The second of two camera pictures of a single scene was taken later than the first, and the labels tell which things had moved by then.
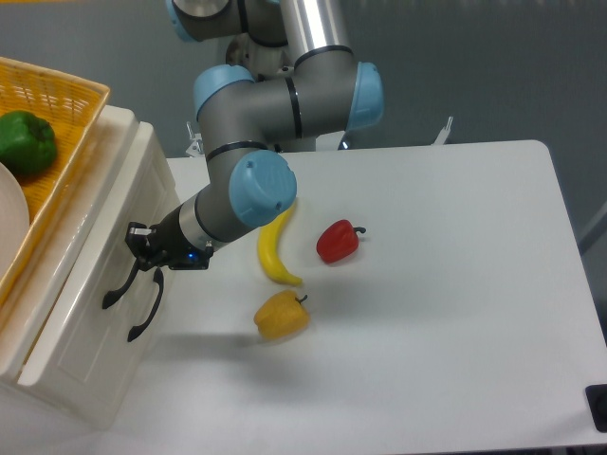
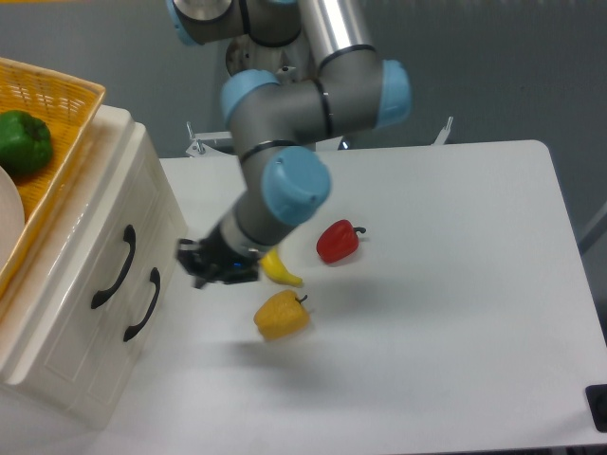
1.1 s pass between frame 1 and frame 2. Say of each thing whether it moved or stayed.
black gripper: moved
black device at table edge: stayed
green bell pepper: stayed
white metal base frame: stayed
